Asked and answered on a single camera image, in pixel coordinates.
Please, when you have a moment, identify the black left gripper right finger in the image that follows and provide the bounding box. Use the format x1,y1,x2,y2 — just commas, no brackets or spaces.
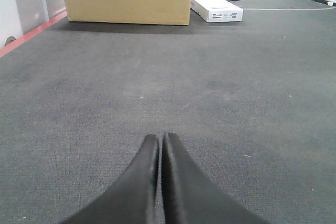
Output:
161,133,268,223

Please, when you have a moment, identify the red floor edge strip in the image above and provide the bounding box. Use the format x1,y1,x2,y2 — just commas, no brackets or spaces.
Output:
1,11,67,57

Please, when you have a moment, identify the long white carton box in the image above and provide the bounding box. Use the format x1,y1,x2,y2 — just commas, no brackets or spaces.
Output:
191,0,244,23

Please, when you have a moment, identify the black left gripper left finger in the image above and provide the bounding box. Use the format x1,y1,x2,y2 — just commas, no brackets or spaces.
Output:
63,134,159,223

